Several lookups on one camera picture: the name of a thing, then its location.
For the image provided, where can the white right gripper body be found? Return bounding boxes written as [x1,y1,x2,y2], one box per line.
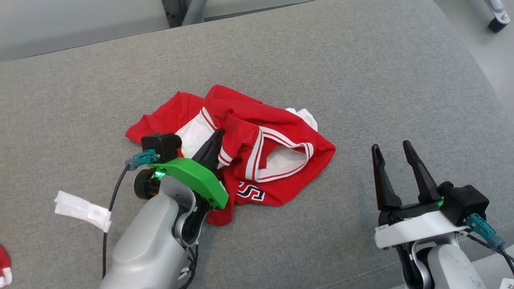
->
[374,201,468,249]

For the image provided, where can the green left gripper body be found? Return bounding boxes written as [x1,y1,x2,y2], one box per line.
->
[149,157,229,210]

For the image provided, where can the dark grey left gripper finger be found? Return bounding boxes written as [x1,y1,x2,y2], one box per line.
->
[192,128,225,171]

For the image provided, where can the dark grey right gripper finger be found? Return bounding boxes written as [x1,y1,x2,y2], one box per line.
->
[371,144,402,211]
[403,140,442,203]

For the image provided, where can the red Bulls jersey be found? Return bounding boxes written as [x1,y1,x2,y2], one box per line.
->
[125,84,336,226]

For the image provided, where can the red shorts with white trim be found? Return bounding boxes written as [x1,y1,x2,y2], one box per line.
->
[0,245,12,286]

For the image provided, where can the grey fabric sofa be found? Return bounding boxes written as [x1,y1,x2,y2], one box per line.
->
[0,0,514,289]

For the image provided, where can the white tape strip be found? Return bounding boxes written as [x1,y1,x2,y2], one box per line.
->
[54,191,112,232]

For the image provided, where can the grey leg with caster wheel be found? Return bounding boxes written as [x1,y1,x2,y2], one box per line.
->
[470,0,511,33]

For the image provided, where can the left camera cable teal plug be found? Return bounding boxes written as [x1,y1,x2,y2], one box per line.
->
[102,149,158,279]

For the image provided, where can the black left arm cable bundle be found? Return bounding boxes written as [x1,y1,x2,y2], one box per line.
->
[177,241,199,289]

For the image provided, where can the grey metal post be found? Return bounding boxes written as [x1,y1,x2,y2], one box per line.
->
[162,0,209,28]

